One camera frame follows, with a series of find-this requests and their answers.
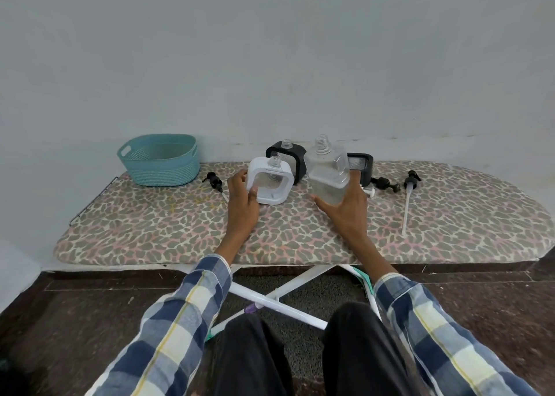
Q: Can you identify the person's left hand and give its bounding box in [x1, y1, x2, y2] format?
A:
[226, 170, 261, 245]

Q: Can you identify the black square bottle frame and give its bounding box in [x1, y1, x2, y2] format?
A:
[346, 152, 374, 185]

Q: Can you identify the clear plastic dispenser bottle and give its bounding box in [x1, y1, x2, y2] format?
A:
[304, 134, 351, 206]

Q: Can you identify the white ironing board stand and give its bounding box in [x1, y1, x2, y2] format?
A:
[204, 263, 383, 344]

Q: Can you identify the person's left forearm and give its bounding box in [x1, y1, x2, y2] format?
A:
[84, 235, 246, 396]

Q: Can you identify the black framed dispenser bottle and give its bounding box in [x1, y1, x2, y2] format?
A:
[265, 139, 308, 186]

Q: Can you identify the black pump head short tube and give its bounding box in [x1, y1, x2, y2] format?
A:
[201, 172, 229, 202]

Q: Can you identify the person's left leg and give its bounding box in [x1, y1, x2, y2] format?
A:
[210, 313, 296, 396]

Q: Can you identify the person's right hand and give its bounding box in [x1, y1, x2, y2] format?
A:
[311, 170, 375, 250]

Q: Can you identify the person's right forearm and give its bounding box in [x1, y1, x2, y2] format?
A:
[349, 237, 540, 396]

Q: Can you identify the person's right leg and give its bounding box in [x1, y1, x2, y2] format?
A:
[320, 302, 419, 396]

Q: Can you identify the person's leg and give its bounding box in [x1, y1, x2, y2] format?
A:
[320, 302, 419, 396]
[210, 313, 296, 396]

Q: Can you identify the white framed dispenser bottle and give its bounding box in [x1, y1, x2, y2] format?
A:
[245, 152, 295, 206]

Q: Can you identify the black pump head long tube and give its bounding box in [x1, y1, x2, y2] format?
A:
[401, 170, 422, 237]

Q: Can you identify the teal woven plastic basket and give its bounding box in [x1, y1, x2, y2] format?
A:
[117, 133, 200, 187]

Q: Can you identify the leopard print ironing board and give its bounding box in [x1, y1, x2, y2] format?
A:
[53, 161, 555, 267]

